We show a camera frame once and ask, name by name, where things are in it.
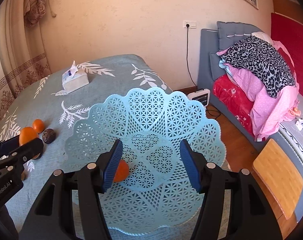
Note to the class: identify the orange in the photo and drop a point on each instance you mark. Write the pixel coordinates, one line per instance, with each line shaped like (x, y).
(122, 171)

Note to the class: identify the white electric heater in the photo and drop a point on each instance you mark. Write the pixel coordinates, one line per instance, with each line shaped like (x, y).
(202, 96)

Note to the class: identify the wooden chair seat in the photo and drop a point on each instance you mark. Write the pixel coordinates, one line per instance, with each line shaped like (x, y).
(280, 176)

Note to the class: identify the light blue lattice fruit basket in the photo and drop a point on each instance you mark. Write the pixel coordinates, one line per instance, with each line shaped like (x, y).
(150, 124)

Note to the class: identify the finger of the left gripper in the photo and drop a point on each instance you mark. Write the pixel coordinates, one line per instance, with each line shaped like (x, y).
(22, 154)
(7, 146)

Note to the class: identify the red headboard panel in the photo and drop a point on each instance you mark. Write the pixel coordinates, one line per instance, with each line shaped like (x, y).
(290, 33)

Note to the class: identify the white tissue box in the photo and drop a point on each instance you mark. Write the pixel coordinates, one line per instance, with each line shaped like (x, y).
(74, 78)

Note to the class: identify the grey upholstered bed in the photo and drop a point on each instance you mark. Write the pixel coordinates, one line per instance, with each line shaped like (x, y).
(288, 137)

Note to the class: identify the pink quilt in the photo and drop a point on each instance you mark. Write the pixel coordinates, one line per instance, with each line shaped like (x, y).
(267, 113)

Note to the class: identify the beige patterned curtain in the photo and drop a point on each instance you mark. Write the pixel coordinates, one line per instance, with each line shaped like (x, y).
(22, 55)

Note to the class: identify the dark avocado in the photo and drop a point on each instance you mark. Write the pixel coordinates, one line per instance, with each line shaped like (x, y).
(49, 135)

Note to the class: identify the grey-green leaf tablecloth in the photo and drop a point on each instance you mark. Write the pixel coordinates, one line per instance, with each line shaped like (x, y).
(48, 101)

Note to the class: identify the leopard print blanket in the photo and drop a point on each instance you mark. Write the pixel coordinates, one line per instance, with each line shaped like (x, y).
(263, 61)

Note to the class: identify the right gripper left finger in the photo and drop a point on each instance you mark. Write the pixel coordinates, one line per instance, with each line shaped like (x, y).
(94, 179)

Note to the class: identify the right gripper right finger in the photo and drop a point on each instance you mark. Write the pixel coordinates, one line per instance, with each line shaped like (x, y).
(208, 179)

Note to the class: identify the red quilt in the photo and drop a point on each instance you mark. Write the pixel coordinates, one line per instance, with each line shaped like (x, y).
(235, 100)

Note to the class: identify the white wall socket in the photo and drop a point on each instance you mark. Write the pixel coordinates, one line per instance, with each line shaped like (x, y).
(189, 24)

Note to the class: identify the orange tangerine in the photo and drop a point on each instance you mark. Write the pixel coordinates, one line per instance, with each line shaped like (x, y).
(38, 125)
(26, 135)

